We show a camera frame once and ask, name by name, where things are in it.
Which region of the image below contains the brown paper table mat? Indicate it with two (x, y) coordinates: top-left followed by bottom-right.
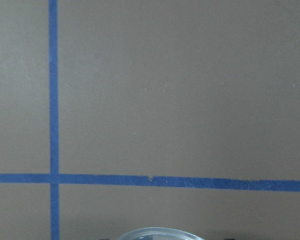
(0, 0), (300, 240)

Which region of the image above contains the clear tennis ball can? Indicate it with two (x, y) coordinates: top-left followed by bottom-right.
(118, 227), (202, 240)

